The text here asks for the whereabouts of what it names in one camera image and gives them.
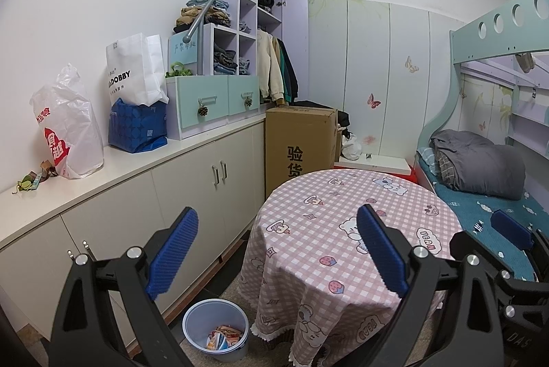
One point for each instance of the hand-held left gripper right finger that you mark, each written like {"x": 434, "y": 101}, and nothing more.
{"x": 381, "y": 251}

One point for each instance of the white plastic bag red print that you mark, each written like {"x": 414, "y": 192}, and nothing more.
{"x": 68, "y": 122}

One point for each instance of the pink checked tablecloth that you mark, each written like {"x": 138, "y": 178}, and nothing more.
{"x": 326, "y": 229}

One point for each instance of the pine cone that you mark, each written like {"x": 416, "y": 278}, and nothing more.
{"x": 202, "y": 111}
{"x": 248, "y": 101}

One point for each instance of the black folded clothes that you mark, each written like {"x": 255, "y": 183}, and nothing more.
{"x": 265, "y": 1}

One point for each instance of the brown hanging object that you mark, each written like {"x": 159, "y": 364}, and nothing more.
{"x": 524, "y": 62}

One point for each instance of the lilac and teal stair cabinet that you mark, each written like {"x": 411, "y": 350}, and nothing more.
{"x": 214, "y": 101}

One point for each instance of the red stool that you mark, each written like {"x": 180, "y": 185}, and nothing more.
{"x": 411, "y": 174}

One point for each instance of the folded blue jeans stack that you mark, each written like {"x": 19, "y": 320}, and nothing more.
{"x": 245, "y": 66}

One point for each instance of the dark jacket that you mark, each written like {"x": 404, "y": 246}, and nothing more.
{"x": 295, "y": 77}

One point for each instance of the light blue plastic bucket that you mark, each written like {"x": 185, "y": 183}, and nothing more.
{"x": 197, "y": 324}

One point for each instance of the green jacket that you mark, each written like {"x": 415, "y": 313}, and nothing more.
{"x": 286, "y": 71}

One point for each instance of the pile of folded clothes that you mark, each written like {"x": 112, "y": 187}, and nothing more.
{"x": 193, "y": 13}

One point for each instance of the large cardboard box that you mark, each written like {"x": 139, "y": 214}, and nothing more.
{"x": 300, "y": 135}

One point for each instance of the low white cabinet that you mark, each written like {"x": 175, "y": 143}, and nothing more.
{"x": 184, "y": 186}

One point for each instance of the green plant decoration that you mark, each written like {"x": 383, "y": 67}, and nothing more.
{"x": 178, "y": 71}

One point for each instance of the small green toy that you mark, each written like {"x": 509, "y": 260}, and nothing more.
{"x": 26, "y": 182}

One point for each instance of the white paper shopping bag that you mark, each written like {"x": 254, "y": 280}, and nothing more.
{"x": 128, "y": 62}

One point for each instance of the grey duvet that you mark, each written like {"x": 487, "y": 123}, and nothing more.
{"x": 480, "y": 165}

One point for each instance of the small white plastic bag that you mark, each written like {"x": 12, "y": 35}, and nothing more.
{"x": 351, "y": 148}

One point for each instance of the pink butterfly sticker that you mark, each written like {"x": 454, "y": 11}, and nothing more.
{"x": 373, "y": 101}

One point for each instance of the blue patterned bag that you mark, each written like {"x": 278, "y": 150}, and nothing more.
{"x": 137, "y": 126}

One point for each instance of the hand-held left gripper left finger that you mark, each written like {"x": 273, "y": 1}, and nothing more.
{"x": 171, "y": 255}

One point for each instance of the white wardrobe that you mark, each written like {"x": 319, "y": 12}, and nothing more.
{"x": 364, "y": 49}

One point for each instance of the folded dark clothes stack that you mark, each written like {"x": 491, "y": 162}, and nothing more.
{"x": 225, "y": 56}

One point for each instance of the pale butterfly sticker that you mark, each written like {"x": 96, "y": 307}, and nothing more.
{"x": 411, "y": 64}

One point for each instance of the teal printed bedsheet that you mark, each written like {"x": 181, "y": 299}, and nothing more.
{"x": 472, "y": 212}

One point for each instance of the teal bunk bed frame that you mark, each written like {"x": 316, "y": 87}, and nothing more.
{"x": 484, "y": 41}

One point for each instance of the small brown packet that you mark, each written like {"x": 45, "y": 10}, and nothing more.
{"x": 46, "y": 168}

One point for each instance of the red snack bag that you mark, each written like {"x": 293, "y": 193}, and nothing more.
{"x": 231, "y": 335}

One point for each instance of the light blue pillow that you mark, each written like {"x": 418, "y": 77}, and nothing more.
{"x": 426, "y": 156}

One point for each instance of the white board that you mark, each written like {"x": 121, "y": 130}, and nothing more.
{"x": 377, "y": 163}

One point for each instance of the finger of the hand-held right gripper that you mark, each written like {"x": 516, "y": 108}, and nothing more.
{"x": 510, "y": 227}
{"x": 472, "y": 242}

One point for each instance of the cream jacket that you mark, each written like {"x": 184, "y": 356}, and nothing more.
{"x": 270, "y": 62}

